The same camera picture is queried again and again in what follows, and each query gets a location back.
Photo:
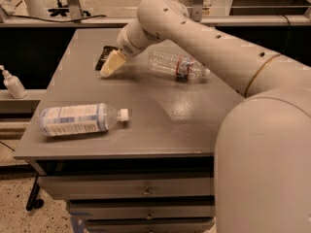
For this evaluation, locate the grey top drawer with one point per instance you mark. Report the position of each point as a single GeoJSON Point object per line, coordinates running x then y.
{"type": "Point", "coordinates": [128, 186]}

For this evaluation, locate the grey metal post right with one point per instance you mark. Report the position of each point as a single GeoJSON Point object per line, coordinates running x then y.
{"type": "Point", "coordinates": [196, 11]}

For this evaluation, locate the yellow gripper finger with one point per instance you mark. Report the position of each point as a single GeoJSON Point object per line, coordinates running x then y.
{"type": "Point", "coordinates": [113, 62]}

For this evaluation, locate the grey drawer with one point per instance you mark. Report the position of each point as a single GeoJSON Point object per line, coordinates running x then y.
{"type": "Point", "coordinates": [174, 225]}
{"type": "Point", "coordinates": [128, 186]}
{"type": "Point", "coordinates": [152, 209]}

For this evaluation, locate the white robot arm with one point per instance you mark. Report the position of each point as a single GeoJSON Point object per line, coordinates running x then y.
{"type": "Point", "coordinates": [262, 169]}

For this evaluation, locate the grey bottom drawer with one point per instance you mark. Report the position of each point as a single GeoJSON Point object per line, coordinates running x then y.
{"type": "Point", "coordinates": [174, 225]}

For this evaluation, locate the white pump dispenser bottle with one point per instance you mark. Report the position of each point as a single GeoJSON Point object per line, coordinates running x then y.
{"type": "Point", "coordinates": [13, 84]}

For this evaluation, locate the grey metal post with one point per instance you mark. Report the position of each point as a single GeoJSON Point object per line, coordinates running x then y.
{"type": "Point", "coordinates": [75, 10]}
{"type": "Point", "coordinates": [196, 11]}

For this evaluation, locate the blue label plastic bottle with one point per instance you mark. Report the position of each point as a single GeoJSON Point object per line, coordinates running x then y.
{"type": "Point", "coordinates": [80, 119]}

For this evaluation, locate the grey middle drawer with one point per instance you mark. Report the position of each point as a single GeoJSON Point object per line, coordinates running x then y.
{"type": "Point", "coordinates": [152, 209]}

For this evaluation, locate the grey metal post left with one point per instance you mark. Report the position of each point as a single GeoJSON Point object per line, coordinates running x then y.
{"type": "Point", "coordinates": [75, 10]}

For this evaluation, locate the clear red label bottle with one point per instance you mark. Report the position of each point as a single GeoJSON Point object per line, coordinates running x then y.
{"type": "Point", "coordinates": [182, 67]}

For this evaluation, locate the black caster leg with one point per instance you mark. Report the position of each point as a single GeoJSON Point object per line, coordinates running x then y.
{"type": "Point", "coordinates": [34, 202]}

